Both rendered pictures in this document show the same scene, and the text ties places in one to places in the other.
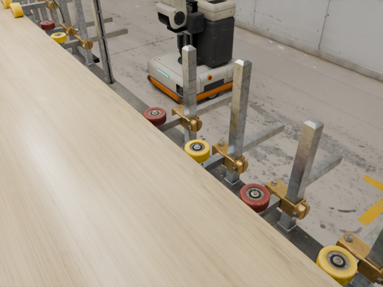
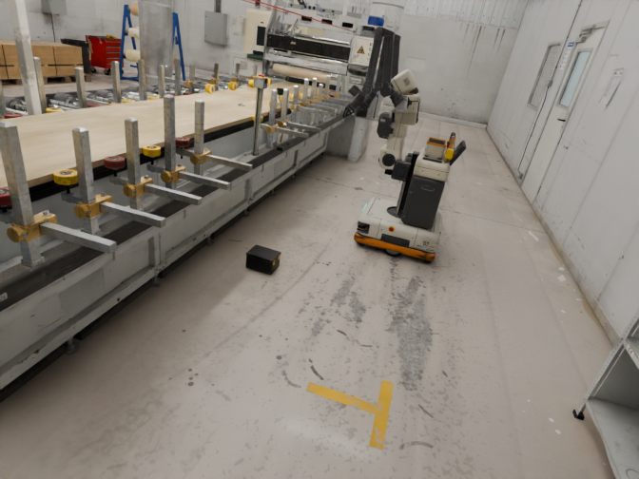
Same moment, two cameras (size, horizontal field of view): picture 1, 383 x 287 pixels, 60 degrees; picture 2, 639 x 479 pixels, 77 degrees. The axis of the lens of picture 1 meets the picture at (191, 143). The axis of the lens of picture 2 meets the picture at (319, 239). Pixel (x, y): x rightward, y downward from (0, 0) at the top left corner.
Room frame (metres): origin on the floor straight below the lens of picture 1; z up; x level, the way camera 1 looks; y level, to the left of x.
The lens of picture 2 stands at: (0.22, -2.00, 1.49)
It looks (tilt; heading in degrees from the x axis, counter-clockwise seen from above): 26 degrees down; 49
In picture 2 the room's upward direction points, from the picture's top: 9 degrees clockwise
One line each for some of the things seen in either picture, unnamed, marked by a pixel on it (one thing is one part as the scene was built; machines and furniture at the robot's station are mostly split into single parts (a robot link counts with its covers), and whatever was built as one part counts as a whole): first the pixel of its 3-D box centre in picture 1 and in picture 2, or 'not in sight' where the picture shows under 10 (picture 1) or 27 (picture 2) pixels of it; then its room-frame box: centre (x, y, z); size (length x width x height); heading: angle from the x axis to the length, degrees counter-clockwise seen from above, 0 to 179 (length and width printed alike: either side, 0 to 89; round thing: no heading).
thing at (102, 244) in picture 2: not in sight; (55, 231); (0.32, -0.62, 0.82); 0.43 x 0.03 x 0.04; 127
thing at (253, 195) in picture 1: (252, 206); (115, 170); (0.61, -0.17, 0.85); 0.08 x 0.08 x 0.11
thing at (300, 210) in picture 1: (286, 199); (138, 186); (0.67, -0.28, 0.81); 0.14 x 0.06 x 0.05; 37
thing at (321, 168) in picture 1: (296, 186); (155, 190); (0.72, -0.33, 0.81); 0.43 x 0.03 x 0.04; 127
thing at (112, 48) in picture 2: not in sight; (106, 55); (2.58, 9.38, 0.41); 0.76 x 0.48 x 0.81; 44
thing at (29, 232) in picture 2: not in sight; (32, 227); (0.27, -0.58, 0.82); 0.14 x 0.06 x 0.05; 37
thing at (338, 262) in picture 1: (331, 273); (67, 185); (0.40, -0.32, 0.85); 0.08 x 0.08 x 0.11
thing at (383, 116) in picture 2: not in sight; (388, 122); (2.68, 0.21, 0.99); 0.28 x 0.16 x 0.22; 36
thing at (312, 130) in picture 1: (296, 190); (134, 176); (0.65, -0.29, 0.87); 0.04 x 0.04 x 0.48; 37
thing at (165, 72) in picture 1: (192, 72); (399, 225); (2.86, -0.02, 0.16); 0.67 x 0.64 x 0.25; 126
